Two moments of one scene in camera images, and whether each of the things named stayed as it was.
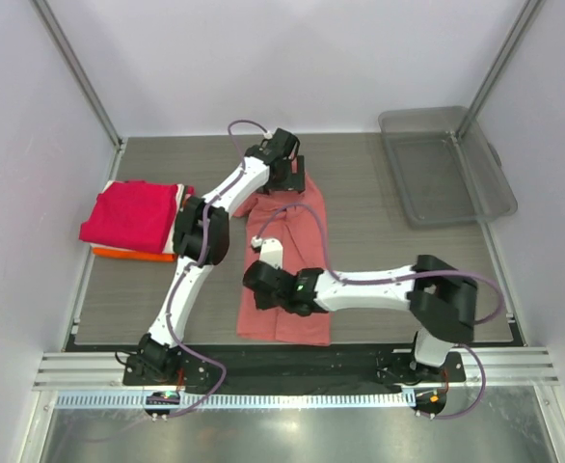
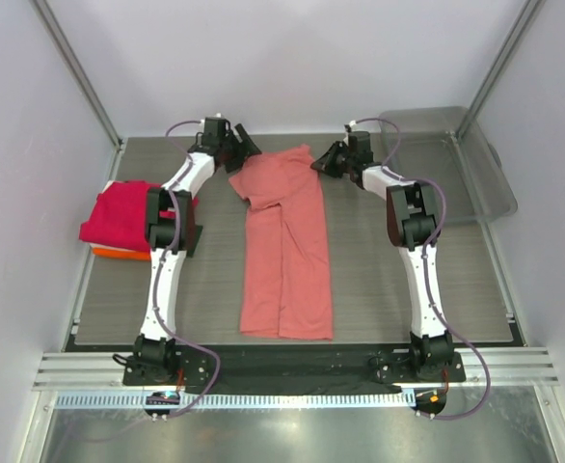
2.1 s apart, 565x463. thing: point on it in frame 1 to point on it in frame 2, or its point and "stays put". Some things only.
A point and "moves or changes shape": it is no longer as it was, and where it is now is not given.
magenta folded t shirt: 132,215 stays put
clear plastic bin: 443,168 stays put
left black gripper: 296,179 to 244,149
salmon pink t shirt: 300,232 moves or changes shape
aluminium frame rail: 83,371 stays put
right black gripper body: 271,301 to 349,161
